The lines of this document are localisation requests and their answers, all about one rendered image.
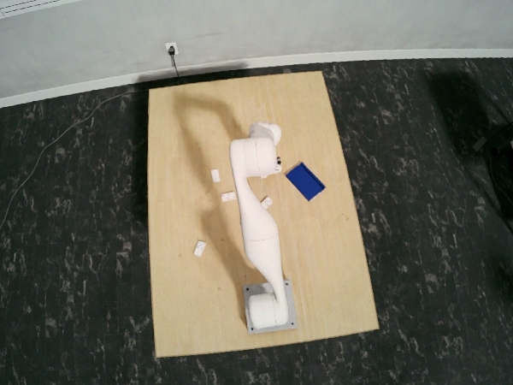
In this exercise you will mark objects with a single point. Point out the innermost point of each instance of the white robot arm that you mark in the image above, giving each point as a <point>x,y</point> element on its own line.
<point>257,157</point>

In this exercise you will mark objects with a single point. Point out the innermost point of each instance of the dark blue rectangular pad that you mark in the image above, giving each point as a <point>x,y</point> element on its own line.
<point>305,181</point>

